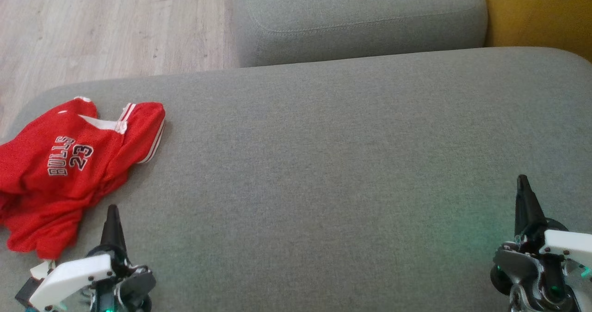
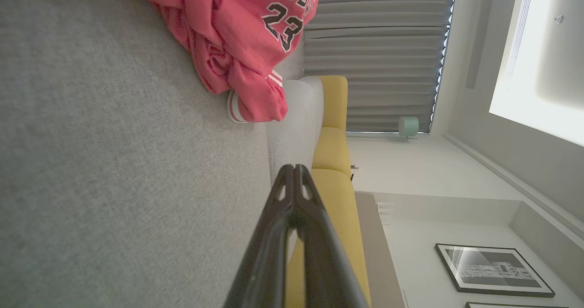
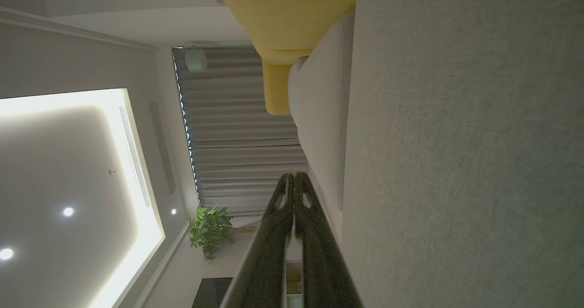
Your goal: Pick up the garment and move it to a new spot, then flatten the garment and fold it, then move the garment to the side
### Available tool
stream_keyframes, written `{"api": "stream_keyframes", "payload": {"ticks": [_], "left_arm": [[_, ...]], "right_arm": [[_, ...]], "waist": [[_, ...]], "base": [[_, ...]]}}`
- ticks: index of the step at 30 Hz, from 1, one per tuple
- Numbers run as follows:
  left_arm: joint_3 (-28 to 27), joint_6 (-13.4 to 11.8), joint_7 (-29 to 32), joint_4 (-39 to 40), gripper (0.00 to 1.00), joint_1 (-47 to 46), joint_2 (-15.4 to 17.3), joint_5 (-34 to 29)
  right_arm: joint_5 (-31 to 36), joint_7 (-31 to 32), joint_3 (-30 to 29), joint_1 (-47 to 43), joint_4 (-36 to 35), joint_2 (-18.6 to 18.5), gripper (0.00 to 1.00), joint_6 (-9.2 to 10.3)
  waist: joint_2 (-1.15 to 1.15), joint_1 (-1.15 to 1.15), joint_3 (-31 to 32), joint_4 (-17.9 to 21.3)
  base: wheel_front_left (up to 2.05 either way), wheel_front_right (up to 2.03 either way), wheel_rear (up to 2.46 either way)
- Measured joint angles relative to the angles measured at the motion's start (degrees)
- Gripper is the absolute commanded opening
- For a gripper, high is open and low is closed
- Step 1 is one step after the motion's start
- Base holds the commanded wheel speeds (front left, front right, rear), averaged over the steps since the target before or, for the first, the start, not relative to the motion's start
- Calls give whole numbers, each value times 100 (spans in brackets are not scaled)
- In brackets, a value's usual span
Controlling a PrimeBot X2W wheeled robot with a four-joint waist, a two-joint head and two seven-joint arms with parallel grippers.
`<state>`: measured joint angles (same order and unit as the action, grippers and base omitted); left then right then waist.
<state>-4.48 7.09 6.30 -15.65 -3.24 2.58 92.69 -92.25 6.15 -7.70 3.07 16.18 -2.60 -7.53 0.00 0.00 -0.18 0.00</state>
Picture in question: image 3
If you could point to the green potted tree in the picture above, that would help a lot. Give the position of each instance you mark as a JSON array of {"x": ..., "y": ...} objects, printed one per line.
[{"x": 210, "y": 232}]

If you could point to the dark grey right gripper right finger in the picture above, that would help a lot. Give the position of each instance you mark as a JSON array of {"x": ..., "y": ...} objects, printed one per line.
[{"x": 321, "y": 262}]

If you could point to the grey pleated curtain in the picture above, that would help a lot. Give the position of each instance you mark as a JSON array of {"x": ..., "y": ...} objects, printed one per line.
[{"x": 237, "y": 130}]

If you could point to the black flat television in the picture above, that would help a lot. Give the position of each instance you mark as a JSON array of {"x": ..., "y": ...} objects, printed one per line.
[{"x": 214, "y": 294}]

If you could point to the large grey sofa seat cushion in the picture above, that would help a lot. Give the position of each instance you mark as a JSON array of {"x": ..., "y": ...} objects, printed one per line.
[{"x": 465, "y": 153}]

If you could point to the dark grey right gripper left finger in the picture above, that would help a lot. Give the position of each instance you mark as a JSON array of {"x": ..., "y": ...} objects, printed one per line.
[{"x": 273, "y": 253}]

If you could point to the yellow sofa back cushion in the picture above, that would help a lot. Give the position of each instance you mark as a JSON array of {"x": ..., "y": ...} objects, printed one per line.
[
  {"x": 276, "y": 89},
  {"x": 287, "y": 16}
]

